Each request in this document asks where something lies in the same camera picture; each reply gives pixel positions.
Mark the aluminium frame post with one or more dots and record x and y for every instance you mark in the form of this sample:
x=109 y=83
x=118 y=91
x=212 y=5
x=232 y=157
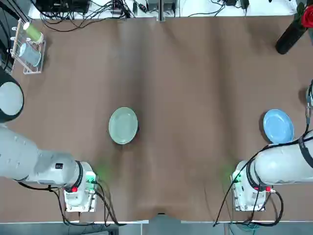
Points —
x=161 y=9

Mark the blue cup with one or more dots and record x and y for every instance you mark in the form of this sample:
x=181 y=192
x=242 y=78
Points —
x=30 y=54

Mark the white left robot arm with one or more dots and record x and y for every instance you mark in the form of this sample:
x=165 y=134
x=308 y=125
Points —
x=22 y=156

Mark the green cup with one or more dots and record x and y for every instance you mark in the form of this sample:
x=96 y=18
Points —
x=33 y=31

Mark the flat black electronics box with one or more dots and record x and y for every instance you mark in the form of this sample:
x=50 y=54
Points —
x=62 y=5

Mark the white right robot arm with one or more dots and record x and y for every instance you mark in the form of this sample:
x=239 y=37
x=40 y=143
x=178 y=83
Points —
x=276 y=166

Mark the black vase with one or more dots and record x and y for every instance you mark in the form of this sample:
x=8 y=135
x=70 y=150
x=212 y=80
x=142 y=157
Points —
x=289 y=36

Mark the blue plate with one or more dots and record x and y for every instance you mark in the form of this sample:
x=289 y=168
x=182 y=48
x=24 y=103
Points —
x=278 y=126

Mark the green plate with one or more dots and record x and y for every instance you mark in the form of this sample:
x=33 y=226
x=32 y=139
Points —
x=123 y=129

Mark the wooden cup rack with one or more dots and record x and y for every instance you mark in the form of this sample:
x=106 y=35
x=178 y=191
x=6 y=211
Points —
x=34 y=69

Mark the red rose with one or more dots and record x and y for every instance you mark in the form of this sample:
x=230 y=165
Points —
x=307 y=17

